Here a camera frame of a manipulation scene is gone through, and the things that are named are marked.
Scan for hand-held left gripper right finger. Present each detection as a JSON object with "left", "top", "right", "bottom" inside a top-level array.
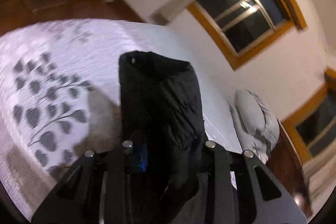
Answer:
[{"left": 203, "top": 141, "right": 308, "bottom": 224}]

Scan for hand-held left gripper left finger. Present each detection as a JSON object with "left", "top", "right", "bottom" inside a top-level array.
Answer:
[{"left": 31, "top": 140, "right": 149, "bottom": 224}]

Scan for black pants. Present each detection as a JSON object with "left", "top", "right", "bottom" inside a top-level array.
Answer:
[{"left": 118, "top": 50, "right": 206, "bottom": 224}]

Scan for grey folded duvet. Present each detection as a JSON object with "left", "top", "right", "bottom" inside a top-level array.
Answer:
[{"left": 229, "top": 89, "right": 280, "bottom": 165}]

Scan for wooden headboard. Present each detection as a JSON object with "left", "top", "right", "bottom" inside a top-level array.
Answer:
[{"left": 265, "top": 122, "right": 313, "bottom": 215}]

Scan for small wooden framed window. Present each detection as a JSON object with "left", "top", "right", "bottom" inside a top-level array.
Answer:
[{"left": 281, "top": 69, "right": 336, "bottom": 165}]

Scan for bed with grey sheet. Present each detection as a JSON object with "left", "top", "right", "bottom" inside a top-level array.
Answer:
[{"left": 0, "top": 18, "right": 243, "bottom": 215}]

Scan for purple floral quilted bed cover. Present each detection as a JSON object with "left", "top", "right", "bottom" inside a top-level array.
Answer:
[{"left": 0, "top": 19, "right": 149, "bottom": 215}]

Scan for large wooden framed window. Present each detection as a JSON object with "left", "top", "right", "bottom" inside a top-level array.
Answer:
[{"left": 170, "top": 0, "right": 307, "bottom": 70}]

